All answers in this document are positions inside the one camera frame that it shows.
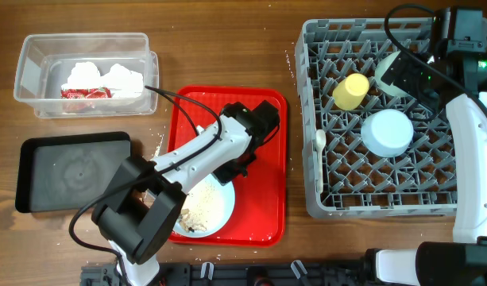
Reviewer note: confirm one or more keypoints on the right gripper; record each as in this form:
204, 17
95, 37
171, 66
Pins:
404, 74

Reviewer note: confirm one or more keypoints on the white plastic spoon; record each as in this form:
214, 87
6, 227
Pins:
320, 143

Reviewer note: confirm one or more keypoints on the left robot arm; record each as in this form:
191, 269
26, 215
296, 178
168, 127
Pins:
140, 207

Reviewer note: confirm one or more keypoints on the white napkin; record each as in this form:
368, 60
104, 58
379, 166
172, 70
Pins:
122, 82

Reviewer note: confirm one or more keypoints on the black plastic tray bin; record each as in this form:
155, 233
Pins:
67, 172

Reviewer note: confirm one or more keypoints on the clear plastic bin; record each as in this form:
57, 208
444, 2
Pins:
46, 61

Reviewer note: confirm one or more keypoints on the food scraps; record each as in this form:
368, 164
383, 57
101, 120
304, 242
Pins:
202, 209

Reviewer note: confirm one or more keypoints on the red snack wrapper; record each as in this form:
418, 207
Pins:
93, 93

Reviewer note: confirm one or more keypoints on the grey dishwasher rack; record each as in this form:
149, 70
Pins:
356, 182

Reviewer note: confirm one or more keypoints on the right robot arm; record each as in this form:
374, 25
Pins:
449, 78

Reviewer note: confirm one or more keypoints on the light blue plate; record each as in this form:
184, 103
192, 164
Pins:
228, 194

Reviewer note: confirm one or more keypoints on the yellow plastic cup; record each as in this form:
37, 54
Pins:
349, 93

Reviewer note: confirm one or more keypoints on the green plastic bowl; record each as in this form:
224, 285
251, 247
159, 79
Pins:
390, 75

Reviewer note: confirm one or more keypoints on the red serving tray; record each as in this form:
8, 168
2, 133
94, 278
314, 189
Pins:
258, 219

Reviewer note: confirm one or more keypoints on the light blue bowl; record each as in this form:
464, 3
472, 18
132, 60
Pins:
387, 133

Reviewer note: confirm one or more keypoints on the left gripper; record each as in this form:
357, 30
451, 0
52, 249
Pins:
226, 173

